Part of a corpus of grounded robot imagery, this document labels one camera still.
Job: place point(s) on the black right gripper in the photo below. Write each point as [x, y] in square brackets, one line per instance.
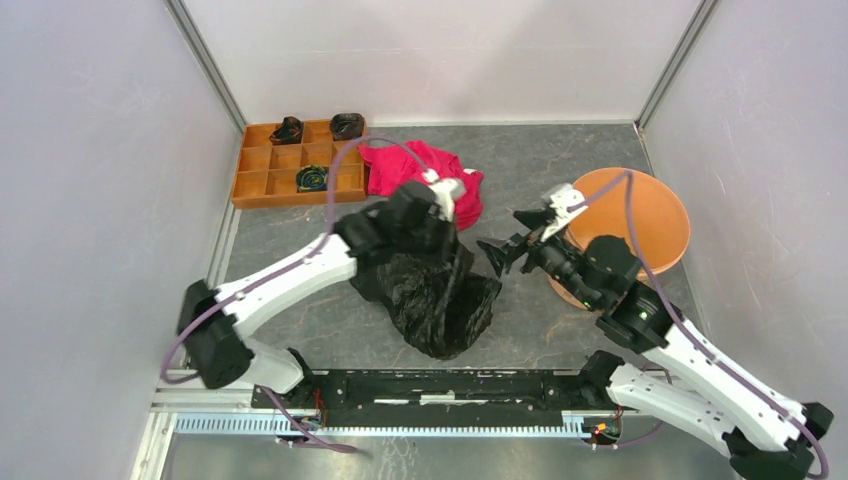
[500, 257]

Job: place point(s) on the black plastic trash bag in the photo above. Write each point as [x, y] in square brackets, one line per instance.
[440, 309]

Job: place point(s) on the orange plastic trash bin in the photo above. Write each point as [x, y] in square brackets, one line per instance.
[661, 222]

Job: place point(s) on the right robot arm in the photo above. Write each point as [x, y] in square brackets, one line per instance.
[763, 434]

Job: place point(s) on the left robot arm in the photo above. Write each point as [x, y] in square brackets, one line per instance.
[216, 324]

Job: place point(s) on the red crumpled cloth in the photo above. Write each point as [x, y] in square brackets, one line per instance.
[391, 166]

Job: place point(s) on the dark rolled item back right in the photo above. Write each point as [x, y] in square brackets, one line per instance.
[347, 126]

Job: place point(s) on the blue green rolled item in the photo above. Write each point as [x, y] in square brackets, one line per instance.
[312, 178]

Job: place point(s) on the black rolled item back left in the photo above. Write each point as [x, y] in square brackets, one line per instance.
[289, 131]

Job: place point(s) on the wooden compartment tray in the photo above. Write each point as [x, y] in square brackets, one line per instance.
[265, 175]

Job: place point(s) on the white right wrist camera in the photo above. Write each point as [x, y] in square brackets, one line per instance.
[566, 203]

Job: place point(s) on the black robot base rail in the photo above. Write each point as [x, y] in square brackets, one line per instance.
[451, 399]

